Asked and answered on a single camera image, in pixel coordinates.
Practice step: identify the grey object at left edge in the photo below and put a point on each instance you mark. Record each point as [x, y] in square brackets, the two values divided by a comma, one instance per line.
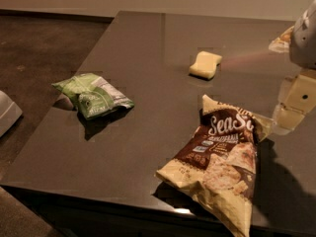
[9, 112]

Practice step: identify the small snack packet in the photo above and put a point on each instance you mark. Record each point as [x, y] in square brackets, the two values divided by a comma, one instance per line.
[281, 43]

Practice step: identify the brown chip bag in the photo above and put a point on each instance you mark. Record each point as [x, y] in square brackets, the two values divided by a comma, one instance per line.
[217, 168]

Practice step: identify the green chip bag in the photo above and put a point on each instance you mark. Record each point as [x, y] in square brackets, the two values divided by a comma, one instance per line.
[92, 95]

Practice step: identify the yellow sponge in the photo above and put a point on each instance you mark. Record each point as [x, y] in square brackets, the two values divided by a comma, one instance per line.
[205, 65]

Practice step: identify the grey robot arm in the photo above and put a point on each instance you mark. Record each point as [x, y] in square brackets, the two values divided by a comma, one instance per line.
[302, 49]

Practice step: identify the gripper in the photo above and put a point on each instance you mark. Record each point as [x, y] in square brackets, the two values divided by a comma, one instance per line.
[304, 41]

